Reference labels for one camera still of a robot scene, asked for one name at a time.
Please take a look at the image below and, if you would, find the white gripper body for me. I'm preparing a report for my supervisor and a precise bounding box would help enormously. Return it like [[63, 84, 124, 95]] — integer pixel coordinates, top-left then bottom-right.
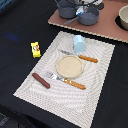
[[66, 0, 105, 11]]

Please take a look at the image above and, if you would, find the yellow butter box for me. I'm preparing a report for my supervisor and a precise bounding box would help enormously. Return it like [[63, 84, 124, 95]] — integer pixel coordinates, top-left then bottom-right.
[[31, 42, 41, 58]]

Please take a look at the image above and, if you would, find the brown toy sausage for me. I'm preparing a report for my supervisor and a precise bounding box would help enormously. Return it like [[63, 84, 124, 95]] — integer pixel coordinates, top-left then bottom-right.
[[32, 73, 50, 89]]

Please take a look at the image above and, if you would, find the white toy fish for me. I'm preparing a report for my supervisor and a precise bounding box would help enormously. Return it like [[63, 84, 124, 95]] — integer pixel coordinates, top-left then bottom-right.
[[76, 6, 84, 15]]

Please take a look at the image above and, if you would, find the grey toy saucepan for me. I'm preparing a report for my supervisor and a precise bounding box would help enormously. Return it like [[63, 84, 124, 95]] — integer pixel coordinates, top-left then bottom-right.
[[65, 7, 100, 26]]

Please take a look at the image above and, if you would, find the grey toy pot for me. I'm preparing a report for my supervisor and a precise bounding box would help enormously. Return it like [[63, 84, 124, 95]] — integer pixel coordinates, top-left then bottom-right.
[[55, 0, 79, 19]]

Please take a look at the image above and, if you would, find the beige bowl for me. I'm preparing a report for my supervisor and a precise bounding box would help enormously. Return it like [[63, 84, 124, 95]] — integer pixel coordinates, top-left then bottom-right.
[[119, 5, 128, 30]]

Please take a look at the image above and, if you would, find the round wooden plate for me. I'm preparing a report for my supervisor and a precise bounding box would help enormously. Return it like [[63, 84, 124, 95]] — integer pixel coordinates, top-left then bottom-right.
[[56, 55, 84, 78]]

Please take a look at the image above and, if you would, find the woven beige placemat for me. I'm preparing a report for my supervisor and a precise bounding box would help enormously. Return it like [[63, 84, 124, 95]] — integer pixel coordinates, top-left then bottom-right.
[[14, 31, 114, 128]]

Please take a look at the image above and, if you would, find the knife with orange handle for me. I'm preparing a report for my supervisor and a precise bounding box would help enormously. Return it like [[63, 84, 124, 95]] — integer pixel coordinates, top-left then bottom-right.
[[58, 49, 98, 63]]

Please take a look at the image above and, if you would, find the fork with orange handle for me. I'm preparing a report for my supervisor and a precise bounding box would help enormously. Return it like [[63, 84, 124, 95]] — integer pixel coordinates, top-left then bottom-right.
[[46, 72, 86, 90]]

